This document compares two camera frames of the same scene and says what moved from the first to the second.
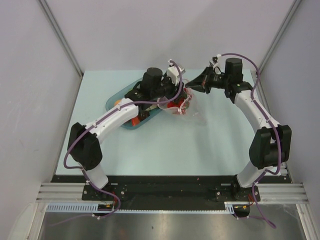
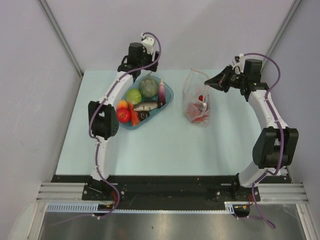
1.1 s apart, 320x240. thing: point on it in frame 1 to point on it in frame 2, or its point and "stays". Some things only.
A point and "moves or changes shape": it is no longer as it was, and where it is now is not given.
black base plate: [174, 189] stays
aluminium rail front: [274, 193] stays
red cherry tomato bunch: [180, 105] to [198, 112]
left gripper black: [173, 86] to [149, 56]
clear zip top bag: [184, 102] moves or changes shape
